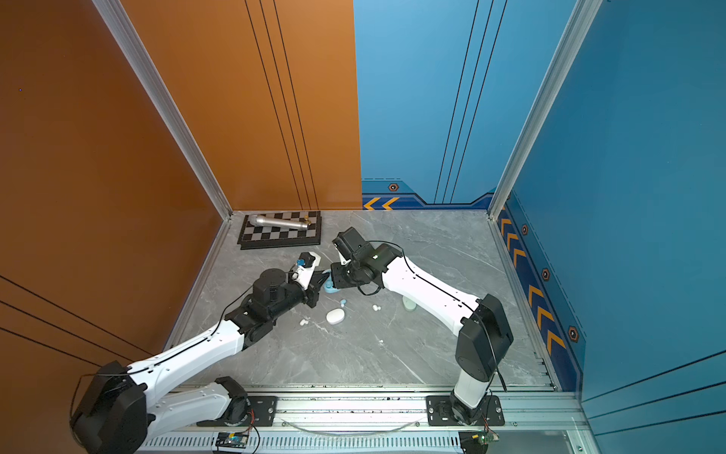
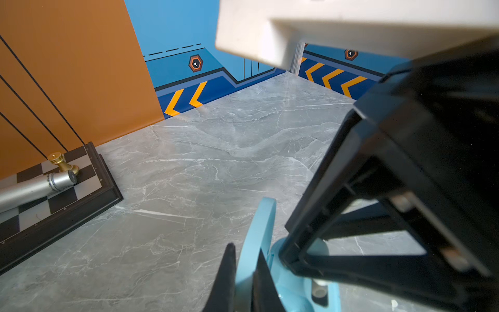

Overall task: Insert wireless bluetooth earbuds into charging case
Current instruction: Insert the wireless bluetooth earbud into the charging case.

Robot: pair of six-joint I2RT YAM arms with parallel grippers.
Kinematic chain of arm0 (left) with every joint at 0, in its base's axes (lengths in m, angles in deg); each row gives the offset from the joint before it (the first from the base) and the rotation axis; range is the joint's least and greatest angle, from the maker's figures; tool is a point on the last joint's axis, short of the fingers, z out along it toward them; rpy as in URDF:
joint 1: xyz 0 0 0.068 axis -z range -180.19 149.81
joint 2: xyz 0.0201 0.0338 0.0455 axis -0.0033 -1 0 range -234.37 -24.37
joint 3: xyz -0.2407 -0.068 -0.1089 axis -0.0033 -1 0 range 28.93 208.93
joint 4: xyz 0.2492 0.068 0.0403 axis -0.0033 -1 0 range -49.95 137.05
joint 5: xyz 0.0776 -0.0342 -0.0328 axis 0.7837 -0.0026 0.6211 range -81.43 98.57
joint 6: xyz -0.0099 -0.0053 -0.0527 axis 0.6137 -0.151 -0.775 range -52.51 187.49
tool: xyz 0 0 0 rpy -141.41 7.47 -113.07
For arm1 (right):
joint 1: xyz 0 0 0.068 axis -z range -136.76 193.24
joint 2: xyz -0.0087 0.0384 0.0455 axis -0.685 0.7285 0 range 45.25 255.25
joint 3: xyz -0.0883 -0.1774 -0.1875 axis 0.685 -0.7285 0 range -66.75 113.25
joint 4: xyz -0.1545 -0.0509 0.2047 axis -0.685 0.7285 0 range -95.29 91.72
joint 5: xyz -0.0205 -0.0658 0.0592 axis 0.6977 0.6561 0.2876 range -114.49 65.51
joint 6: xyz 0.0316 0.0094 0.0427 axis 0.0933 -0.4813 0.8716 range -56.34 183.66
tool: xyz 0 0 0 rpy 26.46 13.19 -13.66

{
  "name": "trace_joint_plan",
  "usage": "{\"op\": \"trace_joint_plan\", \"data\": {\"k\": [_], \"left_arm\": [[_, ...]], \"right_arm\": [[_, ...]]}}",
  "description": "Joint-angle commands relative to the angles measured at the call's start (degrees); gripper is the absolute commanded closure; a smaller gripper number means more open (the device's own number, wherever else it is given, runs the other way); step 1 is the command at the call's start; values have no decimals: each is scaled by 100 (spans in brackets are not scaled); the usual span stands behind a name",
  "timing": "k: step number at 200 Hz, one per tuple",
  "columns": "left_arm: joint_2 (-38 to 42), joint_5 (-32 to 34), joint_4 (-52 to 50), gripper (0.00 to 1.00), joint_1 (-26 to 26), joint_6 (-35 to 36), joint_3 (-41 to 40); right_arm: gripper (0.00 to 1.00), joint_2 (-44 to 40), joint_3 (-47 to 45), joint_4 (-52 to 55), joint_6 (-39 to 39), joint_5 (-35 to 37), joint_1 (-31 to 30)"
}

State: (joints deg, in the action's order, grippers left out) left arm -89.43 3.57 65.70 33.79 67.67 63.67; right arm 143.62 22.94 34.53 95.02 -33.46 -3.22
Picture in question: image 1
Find white earbud charging case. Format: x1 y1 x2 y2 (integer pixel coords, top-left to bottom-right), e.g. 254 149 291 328
325 308 346 325

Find mint green earbud charging case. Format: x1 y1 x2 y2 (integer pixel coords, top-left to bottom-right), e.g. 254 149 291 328
402 296 417 312

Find blue earbud charging case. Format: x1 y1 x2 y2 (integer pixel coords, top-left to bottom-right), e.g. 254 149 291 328
323 277 338 294

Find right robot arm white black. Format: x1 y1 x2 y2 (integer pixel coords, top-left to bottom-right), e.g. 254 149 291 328
331 227 514 426

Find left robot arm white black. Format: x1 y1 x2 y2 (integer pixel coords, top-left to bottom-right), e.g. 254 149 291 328
69 269 329 453

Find black white chessboard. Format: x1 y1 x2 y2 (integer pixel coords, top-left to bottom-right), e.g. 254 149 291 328
237 211 323 250

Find silver microphone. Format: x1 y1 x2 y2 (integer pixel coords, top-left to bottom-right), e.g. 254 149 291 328
249 215 309 231

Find left green circuit board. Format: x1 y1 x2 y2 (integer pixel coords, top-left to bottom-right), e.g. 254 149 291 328
214 432 250 453

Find green circuit board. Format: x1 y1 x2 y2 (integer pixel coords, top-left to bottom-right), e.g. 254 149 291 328
214 432 250 453
459 431 499 454

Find right green circuit board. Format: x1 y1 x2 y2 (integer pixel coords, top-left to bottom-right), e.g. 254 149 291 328
459 431 499 454

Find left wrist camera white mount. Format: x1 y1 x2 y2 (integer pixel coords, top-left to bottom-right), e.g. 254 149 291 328
289 252 321 291

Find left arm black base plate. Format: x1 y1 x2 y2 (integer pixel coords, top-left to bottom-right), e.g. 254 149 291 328
196 395 278 428

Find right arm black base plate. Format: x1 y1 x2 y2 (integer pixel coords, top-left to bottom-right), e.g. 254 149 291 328
425 395 506 427

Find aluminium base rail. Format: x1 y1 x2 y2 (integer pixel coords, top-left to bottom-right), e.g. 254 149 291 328
140 386 599 453

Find right aluminium corner post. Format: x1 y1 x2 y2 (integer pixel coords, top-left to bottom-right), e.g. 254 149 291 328
488 0 603 221

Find aluminium corner post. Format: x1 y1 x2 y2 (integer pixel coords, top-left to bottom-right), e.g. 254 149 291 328
93 0 233 221
488 0 603 221

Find left aluminium corner post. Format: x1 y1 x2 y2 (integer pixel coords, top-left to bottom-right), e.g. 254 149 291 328
93 0 233 221

